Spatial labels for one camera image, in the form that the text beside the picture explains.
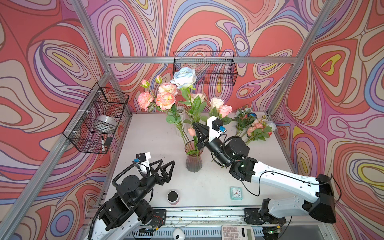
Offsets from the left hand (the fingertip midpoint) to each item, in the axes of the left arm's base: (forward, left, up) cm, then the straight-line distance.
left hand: (170, 162), depth 64 cm
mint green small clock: (-6, -33, -25) cm, 42 cm away
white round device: (-24, -3, -23) cm, 34 cm away
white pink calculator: (-23, -30, -25) cm, 46 cm away
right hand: (+9, -10, +14) cm, 19 cm away
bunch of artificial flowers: (+35, -54, -20) cm, 67 cm away
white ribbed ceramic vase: (+18, -5, +1) cm, 19 cm away
